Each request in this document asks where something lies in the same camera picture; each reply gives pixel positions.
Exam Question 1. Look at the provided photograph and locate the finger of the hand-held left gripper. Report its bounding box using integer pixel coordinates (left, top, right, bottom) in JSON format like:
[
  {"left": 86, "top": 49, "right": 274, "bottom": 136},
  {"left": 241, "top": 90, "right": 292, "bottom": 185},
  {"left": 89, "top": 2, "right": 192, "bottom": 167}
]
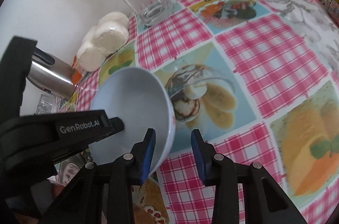
[{"left": 107, "top": 117, "right": 125, "bottom": 135}]

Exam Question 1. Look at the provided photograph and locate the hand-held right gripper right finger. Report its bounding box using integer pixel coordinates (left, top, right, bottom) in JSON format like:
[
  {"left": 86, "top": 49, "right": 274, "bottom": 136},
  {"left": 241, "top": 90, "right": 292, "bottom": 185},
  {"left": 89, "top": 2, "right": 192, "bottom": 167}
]
[{"left": 191, "top": 129, "right": 308, "bottom": 224}]

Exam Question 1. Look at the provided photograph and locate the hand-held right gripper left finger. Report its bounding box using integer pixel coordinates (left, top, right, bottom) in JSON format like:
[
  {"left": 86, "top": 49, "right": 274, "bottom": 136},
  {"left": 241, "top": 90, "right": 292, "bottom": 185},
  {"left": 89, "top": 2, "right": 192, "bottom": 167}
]
[{"left": 40, "top": 128, "right": 157, "bottom": 224}]

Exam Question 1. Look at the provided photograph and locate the pale blue strawberry print bowl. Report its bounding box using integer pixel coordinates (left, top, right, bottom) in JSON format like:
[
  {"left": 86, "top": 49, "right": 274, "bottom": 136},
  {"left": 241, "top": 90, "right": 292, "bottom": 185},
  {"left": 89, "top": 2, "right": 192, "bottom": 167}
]
[{"left": 89, "top": 67, "right": 176, "bottom": 179}]

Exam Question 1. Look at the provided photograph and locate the round pink floral plate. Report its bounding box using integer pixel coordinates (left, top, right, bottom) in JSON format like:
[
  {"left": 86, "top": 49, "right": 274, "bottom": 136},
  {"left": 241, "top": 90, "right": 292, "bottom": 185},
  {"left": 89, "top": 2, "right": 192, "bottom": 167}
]
[{"left": 59, "top": 160, "right": 88, "bottom": 185}]

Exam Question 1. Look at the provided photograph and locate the clear drinking glass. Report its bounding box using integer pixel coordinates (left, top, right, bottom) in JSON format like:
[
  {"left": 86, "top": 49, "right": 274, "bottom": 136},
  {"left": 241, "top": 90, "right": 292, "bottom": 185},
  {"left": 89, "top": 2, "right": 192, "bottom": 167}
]
[{"left": 36, "top": 94, "right": 63, "bottom": 115}]

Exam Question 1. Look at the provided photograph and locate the orange snack packet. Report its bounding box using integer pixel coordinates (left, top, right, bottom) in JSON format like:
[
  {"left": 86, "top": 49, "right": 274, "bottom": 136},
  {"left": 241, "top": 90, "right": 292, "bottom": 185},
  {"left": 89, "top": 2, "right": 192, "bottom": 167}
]
[{"left": 71, "top": 56, "right": 89, "bottom": 82}]

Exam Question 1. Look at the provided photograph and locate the stainless steel thermos jug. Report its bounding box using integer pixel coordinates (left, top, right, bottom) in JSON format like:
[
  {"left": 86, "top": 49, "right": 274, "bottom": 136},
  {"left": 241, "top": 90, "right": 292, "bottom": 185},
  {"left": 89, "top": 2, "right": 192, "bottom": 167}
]
[{"left": 25, "top": 48, "right": 77, "bottom": 97}]

